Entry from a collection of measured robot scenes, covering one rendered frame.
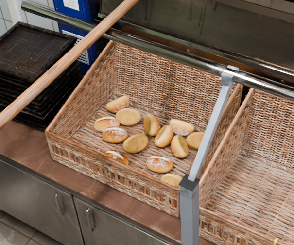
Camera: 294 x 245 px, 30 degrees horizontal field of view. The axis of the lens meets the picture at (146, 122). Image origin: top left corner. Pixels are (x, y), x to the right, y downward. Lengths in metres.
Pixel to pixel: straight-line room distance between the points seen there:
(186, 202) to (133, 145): 0.55
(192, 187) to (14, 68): 0.91
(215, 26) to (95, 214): 0.78
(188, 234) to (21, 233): 1.17
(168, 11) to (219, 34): 0.21
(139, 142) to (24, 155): 0.44
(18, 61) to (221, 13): 0.77
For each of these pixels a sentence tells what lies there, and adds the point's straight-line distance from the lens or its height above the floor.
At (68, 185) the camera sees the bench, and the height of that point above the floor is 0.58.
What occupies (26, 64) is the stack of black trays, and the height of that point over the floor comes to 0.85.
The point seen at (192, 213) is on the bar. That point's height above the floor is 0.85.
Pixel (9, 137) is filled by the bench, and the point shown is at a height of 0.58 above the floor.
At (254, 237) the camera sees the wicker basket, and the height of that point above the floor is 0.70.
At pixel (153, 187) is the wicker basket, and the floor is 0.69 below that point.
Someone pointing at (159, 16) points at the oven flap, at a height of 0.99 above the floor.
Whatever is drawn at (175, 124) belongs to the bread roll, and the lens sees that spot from 2.05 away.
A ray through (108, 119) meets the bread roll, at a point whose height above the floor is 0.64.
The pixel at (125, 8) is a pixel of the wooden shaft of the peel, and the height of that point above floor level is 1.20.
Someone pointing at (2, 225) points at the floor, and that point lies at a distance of 2.69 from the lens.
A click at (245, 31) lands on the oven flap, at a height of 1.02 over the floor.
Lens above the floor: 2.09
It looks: 45 degrees down
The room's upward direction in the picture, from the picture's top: 5 degrees counter-clockwise
